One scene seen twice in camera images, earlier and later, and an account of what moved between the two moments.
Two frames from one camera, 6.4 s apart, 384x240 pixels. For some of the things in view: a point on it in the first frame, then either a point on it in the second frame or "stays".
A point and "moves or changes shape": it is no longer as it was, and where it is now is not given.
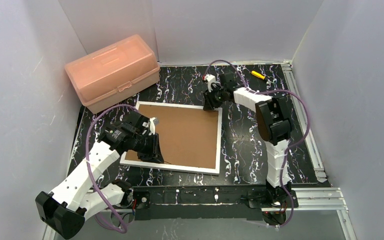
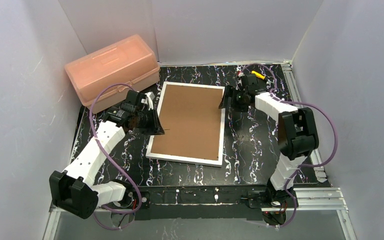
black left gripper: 150,145 -> 151,120
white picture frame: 189,137 moves or changes shape
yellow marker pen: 258,74 stays
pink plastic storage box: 108,74 stays
